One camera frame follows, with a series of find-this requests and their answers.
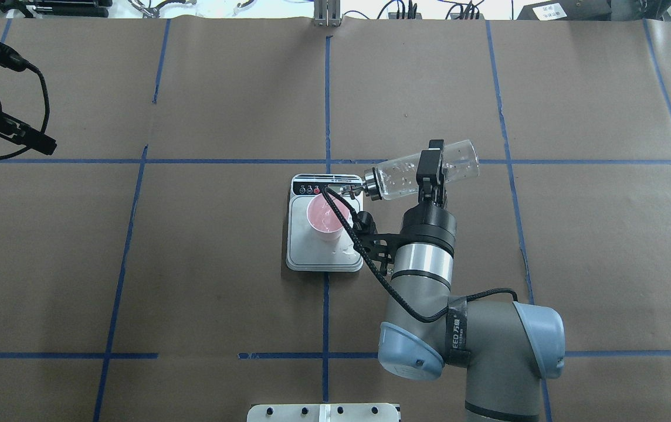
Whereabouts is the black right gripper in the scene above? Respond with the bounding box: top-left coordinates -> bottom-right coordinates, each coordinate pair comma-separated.
351,139 -> 457,276

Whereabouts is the glass sauce bottle metal spout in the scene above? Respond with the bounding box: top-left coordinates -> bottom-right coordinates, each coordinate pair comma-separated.
341,139 -> 480,202

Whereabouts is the pink paper cup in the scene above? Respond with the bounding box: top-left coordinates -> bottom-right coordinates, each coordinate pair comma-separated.
306,193 -> 344,242

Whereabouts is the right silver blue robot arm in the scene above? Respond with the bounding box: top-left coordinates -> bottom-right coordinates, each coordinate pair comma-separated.
347,139 -> 565,421

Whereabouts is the digital kitchen scale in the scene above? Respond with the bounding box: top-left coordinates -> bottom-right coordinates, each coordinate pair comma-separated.
286,173 -> 362,273

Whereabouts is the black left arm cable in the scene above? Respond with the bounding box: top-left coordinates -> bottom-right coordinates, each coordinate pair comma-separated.
0,56 -> 52,161

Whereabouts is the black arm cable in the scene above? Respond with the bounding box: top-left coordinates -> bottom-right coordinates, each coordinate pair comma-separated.
323,186 -> 519,324
0,56 -> 52,161

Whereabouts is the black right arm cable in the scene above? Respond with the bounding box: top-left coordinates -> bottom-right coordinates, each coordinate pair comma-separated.
323,186 -> 519,324

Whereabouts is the aluminium frame post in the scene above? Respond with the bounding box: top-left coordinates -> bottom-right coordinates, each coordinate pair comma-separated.
312,0 -> 343,28

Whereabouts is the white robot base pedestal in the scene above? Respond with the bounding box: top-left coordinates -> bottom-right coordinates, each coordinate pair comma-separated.
246,403 -> 402,421

